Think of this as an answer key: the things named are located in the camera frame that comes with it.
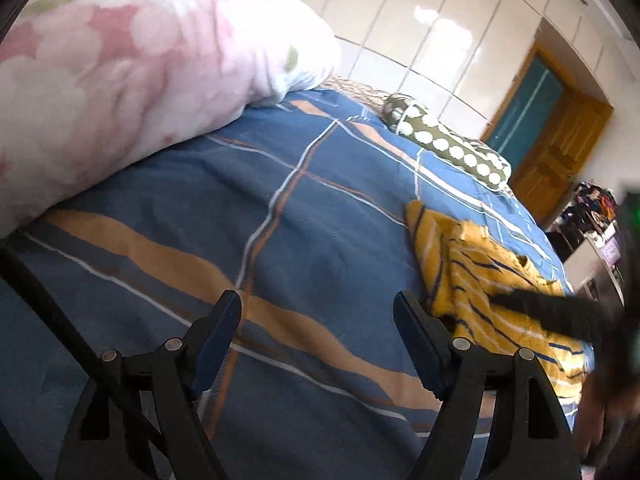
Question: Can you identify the person's right hand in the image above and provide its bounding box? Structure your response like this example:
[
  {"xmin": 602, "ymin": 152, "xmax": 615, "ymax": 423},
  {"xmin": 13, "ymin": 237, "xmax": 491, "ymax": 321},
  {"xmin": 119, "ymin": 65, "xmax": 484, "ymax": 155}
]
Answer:
[{"xmin": 573, "ymin": 372, "xmax": 612, "ymax": 458}]

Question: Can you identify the brown wooden door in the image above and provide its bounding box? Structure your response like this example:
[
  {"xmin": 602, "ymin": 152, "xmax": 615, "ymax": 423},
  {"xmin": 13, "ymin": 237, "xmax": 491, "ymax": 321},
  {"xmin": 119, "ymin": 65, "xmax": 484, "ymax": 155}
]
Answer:
[{"xmin": 510, "ymin": 89, "xmax": 613, "ymax": 228}]

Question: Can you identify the black strap cable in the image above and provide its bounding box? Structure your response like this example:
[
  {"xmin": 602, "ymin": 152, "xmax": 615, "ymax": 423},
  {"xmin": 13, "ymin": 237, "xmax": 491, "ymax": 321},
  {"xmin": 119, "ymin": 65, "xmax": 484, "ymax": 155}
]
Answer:
[{"xmin": 0, "ymin": 244, "xmax": 166, "ymax": 461}]

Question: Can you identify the teal door curtain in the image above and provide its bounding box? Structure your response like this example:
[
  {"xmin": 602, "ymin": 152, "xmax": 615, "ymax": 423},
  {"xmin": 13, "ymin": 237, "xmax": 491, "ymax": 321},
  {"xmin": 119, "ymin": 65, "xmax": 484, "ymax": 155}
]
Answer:
[{"xmin": 486, "ymin": 55, "xmax": 565, "ymax": 171}]

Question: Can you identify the cluttered shoe rack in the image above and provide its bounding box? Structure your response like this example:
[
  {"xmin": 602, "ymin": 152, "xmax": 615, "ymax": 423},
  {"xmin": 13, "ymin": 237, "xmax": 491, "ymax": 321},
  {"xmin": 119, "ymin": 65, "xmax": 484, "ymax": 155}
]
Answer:
[{"xmin": 546, "ymin": 181, "xmax": 617, "ymax": 262}]

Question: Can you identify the white glossy wardrobe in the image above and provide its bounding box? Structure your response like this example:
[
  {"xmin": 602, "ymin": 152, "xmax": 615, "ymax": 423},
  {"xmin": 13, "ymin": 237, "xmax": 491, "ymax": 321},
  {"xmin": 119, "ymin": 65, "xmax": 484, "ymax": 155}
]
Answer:
[{"xmin": 302, "ymin": 0, "xmax": 639, "ymax": 136}]

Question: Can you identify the blue plaid bed blanket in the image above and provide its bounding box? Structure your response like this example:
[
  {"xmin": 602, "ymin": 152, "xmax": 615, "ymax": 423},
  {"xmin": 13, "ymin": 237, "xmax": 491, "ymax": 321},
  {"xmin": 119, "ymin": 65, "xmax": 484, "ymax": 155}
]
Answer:
[{"xmin": 1, "ymin": 90, "xmax": 568, "ymax": 479}]

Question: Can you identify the pink floral quilt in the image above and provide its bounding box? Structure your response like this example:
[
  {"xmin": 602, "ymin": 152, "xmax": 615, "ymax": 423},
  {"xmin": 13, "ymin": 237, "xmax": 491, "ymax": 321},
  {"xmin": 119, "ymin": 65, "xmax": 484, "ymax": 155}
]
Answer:
[{"xmin": 1, "ymin": 0, "xmax": 335, "ymax": 234}]

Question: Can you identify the green white dotted pillow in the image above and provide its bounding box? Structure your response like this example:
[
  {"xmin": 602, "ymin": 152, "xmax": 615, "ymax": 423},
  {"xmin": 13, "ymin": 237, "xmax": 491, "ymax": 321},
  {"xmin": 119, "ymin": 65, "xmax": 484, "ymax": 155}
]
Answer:
[{"xmin": 381, "ymin": 93, "xmax": 512, "ymax": 192}]

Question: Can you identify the yellow striped knit sweater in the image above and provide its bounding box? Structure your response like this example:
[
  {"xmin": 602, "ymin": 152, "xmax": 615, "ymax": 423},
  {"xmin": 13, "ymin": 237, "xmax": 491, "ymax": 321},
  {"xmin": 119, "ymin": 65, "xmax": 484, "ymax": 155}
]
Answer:
[{"xmin": 406, "ymin": 200, "xmax": 587, "ymax": 403}]

